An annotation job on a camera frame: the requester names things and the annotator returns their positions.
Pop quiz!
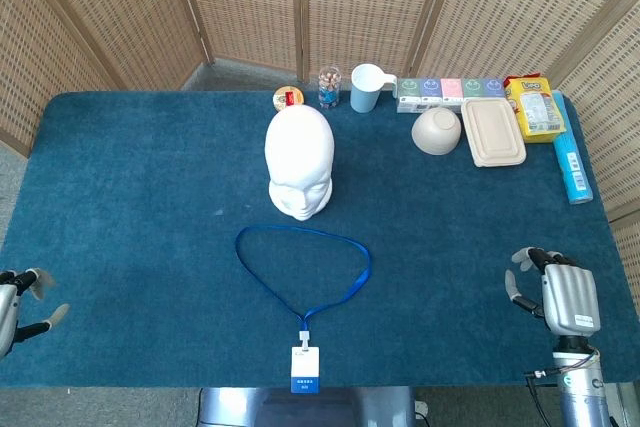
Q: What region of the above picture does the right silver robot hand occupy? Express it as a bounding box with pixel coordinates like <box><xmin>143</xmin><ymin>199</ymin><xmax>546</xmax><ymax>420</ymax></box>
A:
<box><xmin>504</xmin><ymin>246</ymin><xmax>601</xmax><ymax>337</ymax></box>

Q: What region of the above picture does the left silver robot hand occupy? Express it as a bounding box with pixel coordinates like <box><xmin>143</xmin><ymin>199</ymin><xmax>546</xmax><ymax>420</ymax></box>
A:
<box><xmin>0</xmin><ymin>268</ymin><xmax>70</xmax><ymax>359</ymax></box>

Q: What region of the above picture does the blue lanyard with white badge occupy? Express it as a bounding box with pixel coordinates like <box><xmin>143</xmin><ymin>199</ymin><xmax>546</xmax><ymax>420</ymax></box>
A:
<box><xmin>234</xmin><ymin>225</ymin><xmax>372</xmax><ymax>394</ymax></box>

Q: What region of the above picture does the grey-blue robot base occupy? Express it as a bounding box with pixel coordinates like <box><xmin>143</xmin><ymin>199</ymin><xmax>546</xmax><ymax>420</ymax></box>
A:
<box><xmin>197</xmin><ymin>386</ymin><xmax>416</xmax><ymax>427</ymax></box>

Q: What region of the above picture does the blue roll with barcode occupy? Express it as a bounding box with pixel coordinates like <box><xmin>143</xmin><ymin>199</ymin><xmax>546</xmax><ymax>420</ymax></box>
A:
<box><xmin>550</xmin><ymin>90</ymin><xmax>595</xmax><ymax>206</ymax></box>

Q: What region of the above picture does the blue table cloth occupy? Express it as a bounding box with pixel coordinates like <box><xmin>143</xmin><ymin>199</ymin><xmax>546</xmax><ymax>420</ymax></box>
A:
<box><xmin>0</xmin><ymin>90</ymin><xmax>640</xmax><ymax>389</ymax></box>

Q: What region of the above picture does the beige lidded lunch box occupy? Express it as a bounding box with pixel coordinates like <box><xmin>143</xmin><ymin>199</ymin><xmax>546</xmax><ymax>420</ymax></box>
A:
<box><xmin>460</xmin><ymin>98</ymin><xmax>528</xmax><ymax>168</ymax></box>

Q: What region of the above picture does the yellow snack package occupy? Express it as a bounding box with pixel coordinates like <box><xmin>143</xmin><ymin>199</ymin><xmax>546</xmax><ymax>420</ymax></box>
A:
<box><xmin>502</xmin><ymin>72</ymin><xmax>568</xmax><ymax>144</ymax></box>

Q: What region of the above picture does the beige upturned bowl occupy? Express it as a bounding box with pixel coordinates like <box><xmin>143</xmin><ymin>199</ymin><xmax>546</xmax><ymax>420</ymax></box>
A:
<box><xmin>411</xmin><ymin>106</ymin><xmax>462</xmax><ymax>157</ymax></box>

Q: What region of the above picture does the multicolour tissue packet bundle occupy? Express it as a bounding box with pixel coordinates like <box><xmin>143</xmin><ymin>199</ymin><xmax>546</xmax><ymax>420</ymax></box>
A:
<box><xmin>396</xmin><ymin>75</ymin><xmax>509</xmax><ymax>114</ymax></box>

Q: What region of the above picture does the light blue mug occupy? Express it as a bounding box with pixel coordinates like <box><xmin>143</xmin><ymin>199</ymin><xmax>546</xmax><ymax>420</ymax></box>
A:
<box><xmin>349</xmin><ymin>63</ymin><xmax>398</xmax><ymax>113</ymax></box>

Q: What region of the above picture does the white foam mannequin head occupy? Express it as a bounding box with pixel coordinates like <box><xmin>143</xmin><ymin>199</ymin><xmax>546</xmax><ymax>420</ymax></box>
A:
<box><xmin>263</xmin><ymin>105</ymin><xmax>335</xmax><ymax>222</ymax></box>

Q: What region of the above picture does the wicker folding screen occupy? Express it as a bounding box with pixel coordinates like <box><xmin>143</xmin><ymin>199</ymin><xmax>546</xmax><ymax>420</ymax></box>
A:
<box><xmin>0</xmin><ymin>0</ymin><xmax>640</xmax><ymax>318</ymax></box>

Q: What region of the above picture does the clear jar of candies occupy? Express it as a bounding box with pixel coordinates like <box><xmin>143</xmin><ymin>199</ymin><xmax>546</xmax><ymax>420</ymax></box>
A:
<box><xmin>318</xmin><ymin>65</ymin><xmax>343</xmax><ymax>110</ymax></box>

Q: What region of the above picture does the round can with red label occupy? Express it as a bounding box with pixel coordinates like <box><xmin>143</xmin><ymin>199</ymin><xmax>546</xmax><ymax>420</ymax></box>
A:
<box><xmin>272</xmin><ymin>85</ymin><xmax>306</xmax><ymax>112</ymax></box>

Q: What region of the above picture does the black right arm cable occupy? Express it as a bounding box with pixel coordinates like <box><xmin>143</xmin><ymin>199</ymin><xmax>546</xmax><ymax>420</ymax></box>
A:
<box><xmin>523</xmin><ymin>349</ymin><xmax>599</xmax><ymax>427</ymax></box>

